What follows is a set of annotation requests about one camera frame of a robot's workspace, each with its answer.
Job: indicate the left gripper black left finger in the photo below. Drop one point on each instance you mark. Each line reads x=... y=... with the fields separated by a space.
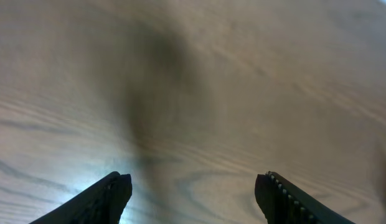
x=101 y=203

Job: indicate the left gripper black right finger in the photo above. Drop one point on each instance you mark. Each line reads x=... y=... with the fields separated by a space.
x=284 y=203

